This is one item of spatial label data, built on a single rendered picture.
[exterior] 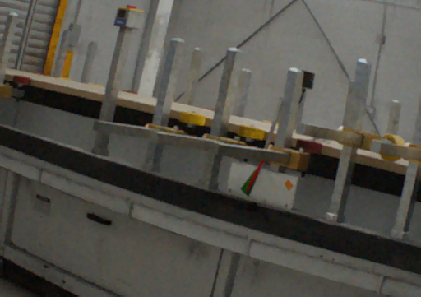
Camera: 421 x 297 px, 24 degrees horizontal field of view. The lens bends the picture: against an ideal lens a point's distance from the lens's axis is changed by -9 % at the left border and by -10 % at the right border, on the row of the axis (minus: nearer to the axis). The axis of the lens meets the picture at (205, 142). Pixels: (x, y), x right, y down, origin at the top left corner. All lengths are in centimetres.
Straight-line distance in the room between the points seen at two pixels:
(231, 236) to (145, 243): 63
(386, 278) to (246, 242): 55
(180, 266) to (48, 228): 76
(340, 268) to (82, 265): 139
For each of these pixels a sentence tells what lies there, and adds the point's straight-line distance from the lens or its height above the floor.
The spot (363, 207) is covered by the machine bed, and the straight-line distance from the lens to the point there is 316.
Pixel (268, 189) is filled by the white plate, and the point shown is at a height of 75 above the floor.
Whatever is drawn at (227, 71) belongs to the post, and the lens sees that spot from 326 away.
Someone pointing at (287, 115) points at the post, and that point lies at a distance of 309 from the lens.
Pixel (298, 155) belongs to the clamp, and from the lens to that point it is 305.
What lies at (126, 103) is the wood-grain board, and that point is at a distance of 378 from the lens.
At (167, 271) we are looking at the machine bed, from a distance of 372.
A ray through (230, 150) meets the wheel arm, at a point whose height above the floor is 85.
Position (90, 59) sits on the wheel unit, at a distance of 539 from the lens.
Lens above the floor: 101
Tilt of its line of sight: 3 degrees down
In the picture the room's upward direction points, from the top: 11 degrees clockwise
